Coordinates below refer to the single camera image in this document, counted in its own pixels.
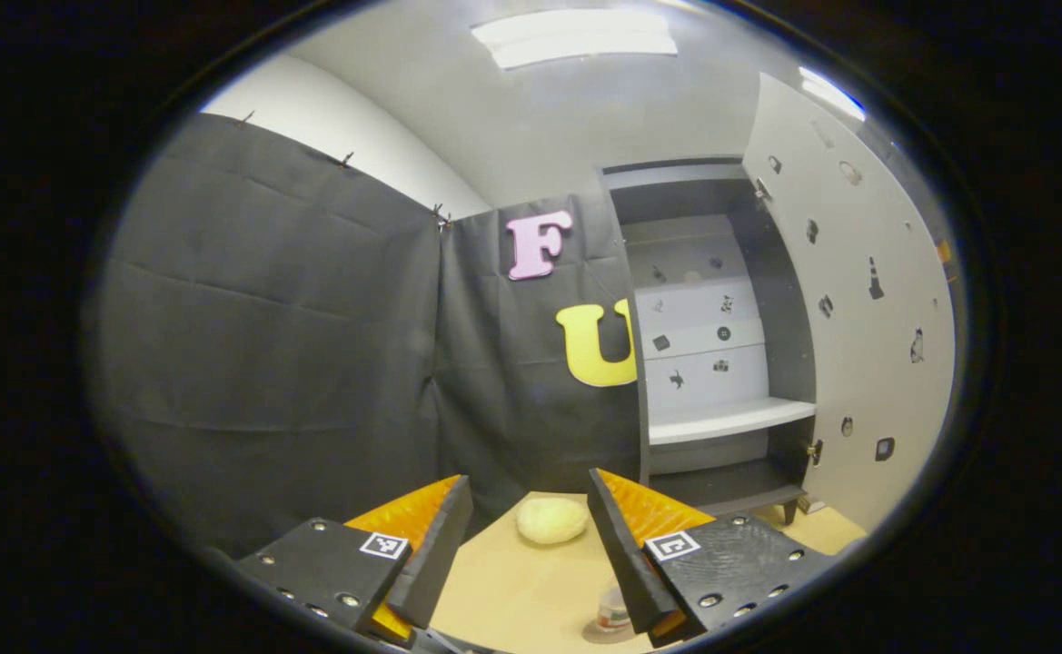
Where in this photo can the brown round coaster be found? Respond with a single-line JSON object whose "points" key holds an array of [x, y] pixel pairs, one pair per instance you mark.
{"points": [[599, 636]]}

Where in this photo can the grey cabinet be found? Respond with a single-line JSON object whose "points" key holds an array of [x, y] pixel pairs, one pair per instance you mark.
{"points": [[780, 318]]}

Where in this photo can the black backdrop cloth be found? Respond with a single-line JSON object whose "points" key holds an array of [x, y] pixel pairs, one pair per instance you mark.
{"points": [[267, 318]]}

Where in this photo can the small ceiling light panel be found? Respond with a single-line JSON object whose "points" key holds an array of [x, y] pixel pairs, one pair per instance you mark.
{"points": [[830, 91]]}

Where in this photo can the large ceiling light panel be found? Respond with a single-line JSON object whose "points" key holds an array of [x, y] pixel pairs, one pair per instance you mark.
{"points": [[574, 38]]}

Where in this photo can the clear plastic bottle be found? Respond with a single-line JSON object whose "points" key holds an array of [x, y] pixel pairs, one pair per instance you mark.
{"points": [[612, 613]]}

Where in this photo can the grey cabinet door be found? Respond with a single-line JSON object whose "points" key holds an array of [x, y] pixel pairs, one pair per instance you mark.
{"points": [[867, 381]]}

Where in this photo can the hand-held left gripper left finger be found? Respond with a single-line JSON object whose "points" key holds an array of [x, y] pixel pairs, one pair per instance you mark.
{"points": [[435, 545]]}

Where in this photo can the metal door hinge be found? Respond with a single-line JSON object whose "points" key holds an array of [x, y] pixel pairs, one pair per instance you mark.
{"points": [[814, 451], [761, 189]]}

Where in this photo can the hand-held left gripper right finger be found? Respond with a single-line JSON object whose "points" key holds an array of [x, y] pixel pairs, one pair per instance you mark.
{"points": [[621, 545]]}

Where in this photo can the yellow round sponge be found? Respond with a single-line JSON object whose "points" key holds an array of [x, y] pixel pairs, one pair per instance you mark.
{"points": [[551, 520]]}

